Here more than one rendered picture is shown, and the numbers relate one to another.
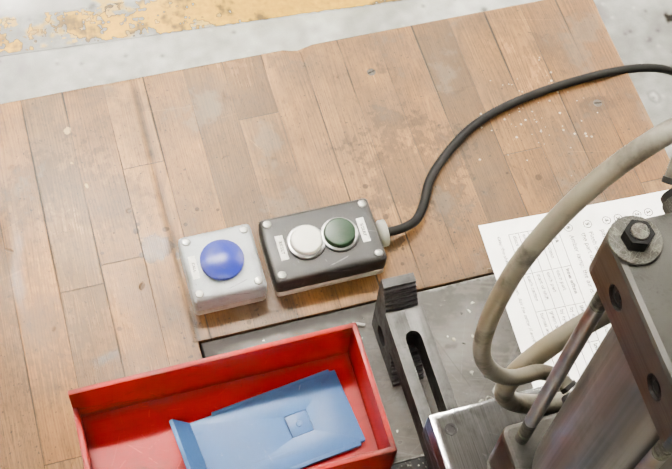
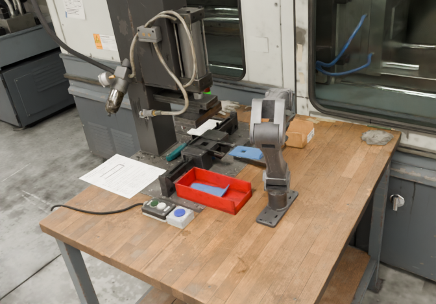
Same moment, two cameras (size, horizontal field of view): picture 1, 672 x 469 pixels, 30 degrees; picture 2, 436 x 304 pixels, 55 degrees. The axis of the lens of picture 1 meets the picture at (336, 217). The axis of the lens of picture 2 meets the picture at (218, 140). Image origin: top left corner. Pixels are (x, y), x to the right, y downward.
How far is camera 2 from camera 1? 1.48 m
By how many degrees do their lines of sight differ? 78
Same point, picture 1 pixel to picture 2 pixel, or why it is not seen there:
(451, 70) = (85, 226)
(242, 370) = (199, 198)
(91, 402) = (230, 205)
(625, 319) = (196, 16)
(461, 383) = not seen: hidden behind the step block
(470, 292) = (146, 192)
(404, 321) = (169, 175)
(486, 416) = (188, 117)
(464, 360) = not seen: hidden behind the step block
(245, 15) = not seen: outside the picture
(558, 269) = (129, 186)
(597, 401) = (198, 37)
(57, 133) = (173, 271)
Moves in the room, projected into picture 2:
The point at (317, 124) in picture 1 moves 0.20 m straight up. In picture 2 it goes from (124, 234) to (109, 185)
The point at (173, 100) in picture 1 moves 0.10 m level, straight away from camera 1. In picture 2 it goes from (141, 260) to (114, 280)
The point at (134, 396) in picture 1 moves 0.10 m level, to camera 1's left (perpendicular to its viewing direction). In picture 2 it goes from (222, 205) to (239, 220)
